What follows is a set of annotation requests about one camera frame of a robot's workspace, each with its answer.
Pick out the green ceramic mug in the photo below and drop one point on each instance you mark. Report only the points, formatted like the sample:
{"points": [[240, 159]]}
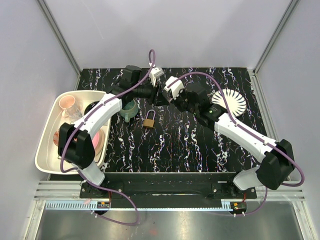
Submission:
{"points": [[129, 111]]}

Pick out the cream plastic tray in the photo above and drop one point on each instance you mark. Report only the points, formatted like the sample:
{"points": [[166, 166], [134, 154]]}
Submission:
{"points": [[47, 159]]}

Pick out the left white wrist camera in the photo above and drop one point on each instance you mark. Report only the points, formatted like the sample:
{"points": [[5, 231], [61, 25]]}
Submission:
{"points": [[155, 74]]}

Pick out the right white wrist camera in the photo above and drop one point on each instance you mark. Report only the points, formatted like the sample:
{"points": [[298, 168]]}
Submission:
{"points": [[173, 85]]}

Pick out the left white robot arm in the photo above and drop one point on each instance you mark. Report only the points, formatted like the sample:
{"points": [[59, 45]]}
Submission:
{"points": [[75, 139]]}

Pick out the pink plate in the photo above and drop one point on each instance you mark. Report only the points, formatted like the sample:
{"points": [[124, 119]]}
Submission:
{"points": [[98, 141]]}

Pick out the black bowl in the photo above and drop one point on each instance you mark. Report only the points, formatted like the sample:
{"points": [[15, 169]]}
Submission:
{"points": [[90, 106]]}

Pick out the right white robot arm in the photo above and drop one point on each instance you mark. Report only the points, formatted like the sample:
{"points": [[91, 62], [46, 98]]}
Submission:
{"points": [[219, 114]]}

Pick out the clear drinking glass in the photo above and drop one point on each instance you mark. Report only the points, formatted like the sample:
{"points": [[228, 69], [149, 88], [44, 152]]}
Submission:
{"points": [[73, 113]]}

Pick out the brass padlock silver shackle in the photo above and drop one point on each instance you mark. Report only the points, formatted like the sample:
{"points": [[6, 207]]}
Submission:
{"points": [[149, 122]]}

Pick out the red patterned bowl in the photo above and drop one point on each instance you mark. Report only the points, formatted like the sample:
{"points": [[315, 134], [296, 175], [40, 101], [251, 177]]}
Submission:
{"points": [[56, 137]]}

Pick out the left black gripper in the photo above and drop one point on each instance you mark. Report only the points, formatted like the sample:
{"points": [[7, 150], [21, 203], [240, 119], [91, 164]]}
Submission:
{"points": [[160, 100]]}

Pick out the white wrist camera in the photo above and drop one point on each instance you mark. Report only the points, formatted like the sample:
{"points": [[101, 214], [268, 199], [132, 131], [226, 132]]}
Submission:
{"points": [[155, 74], [173, 85]]}

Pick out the pink plastic cup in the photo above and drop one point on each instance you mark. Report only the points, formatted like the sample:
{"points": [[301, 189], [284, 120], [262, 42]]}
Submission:
{"points": [[66, 102]]}

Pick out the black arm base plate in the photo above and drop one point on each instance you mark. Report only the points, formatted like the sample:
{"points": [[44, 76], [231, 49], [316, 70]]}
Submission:
{"points": [[169, 190]]}

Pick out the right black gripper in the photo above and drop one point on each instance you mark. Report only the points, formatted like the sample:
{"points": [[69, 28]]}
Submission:
{"points": [[182, 92]]}

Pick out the blue striped white plate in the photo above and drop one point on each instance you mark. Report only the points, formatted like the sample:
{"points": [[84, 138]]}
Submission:
{"points": [[236, 102]]}

